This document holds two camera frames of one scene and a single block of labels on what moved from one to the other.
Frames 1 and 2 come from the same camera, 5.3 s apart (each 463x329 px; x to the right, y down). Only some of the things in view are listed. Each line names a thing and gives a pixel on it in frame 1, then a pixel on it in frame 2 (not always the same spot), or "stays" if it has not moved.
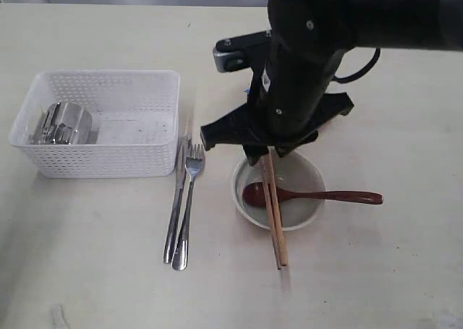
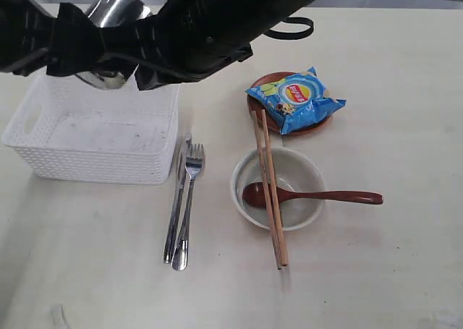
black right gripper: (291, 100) to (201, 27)
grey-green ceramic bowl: (297, 171) stays
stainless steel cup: (66, 124) to (113, 6)
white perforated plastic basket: (135, 116) stays
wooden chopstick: (270, 213) stays
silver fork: (195, 155) stays
